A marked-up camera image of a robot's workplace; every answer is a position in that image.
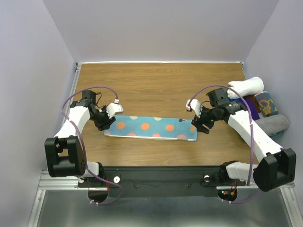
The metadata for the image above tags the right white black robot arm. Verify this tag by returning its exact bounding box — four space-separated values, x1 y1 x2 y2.
186 85 296 192

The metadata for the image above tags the black mounting base plate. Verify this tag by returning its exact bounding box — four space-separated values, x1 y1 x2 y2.
77 166 244 203

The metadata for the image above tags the yellow and blue cartoon towel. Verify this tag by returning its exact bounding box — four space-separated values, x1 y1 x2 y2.
254 91 278 117

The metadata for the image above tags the white rolled towel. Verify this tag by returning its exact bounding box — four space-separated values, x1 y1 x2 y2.
228 77 264 97

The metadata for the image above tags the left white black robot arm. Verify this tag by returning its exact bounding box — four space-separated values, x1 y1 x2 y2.
45 90 123 186

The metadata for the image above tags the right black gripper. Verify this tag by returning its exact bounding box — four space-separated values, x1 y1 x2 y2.
191 104 222 134

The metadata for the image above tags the grey rolled towel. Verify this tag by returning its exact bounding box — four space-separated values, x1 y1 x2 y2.
255 114 289 136

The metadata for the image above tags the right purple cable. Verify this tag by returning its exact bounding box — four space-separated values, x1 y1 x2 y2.
186 84 261 204

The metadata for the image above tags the aluminium extrusion frame rail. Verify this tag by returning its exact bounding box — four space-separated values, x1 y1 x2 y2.
29 62 303 227

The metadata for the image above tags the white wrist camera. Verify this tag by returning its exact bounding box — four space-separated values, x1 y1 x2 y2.
186 99 201 118
106 103 124 119

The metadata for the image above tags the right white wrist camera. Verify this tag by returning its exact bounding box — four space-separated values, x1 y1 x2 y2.
186 99 201 118

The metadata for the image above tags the purple rolled towel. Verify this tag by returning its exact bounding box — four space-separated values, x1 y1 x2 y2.
245 99 260 121

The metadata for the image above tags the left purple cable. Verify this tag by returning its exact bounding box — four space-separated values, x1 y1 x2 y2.
61 86 124 206

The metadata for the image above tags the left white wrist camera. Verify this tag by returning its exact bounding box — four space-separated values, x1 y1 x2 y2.
106 103 124 119

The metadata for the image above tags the purple cable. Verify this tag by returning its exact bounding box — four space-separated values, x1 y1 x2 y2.
61 86 124 206
186 84 261 204

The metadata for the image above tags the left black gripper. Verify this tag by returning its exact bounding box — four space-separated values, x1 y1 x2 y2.
90 105 116 131

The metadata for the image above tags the teal plastic basket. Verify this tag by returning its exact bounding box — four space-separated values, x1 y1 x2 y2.
270 130 285 138

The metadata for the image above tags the blue polka dot towel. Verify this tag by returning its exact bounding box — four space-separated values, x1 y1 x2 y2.
104 115 197 142

